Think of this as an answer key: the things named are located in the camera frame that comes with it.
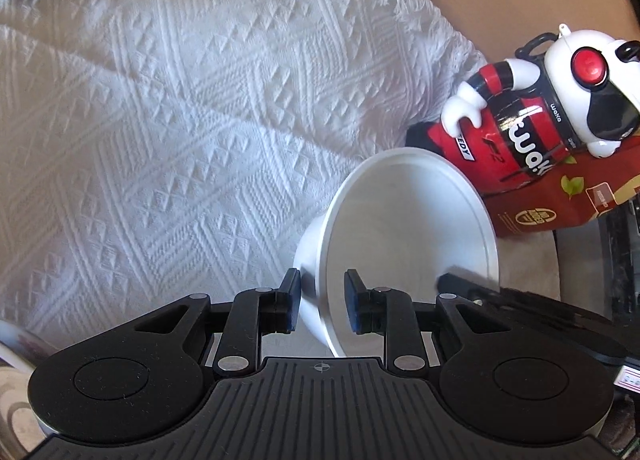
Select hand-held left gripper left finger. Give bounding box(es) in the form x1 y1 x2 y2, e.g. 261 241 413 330
135 267 303 376

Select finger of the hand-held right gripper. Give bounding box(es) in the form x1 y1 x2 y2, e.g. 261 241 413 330
436 266 506 302

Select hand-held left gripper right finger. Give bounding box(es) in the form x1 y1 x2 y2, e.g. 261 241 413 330
344 269 507 376

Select white conical bowl gold rim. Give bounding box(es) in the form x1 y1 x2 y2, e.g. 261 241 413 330
292 147 501 358

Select stainless steel bowl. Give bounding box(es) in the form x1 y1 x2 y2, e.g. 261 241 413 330
0 370 37 460

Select white computer case glass panel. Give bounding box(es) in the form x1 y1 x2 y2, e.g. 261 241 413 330
599 197 640 323

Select red snack bag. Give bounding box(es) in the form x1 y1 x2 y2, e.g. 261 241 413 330
482 137 640 240

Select panda figurine in red suit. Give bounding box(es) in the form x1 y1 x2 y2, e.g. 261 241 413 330
406 23 640 196

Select white textured cloth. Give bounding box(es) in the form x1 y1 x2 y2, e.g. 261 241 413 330
0 0 497 358

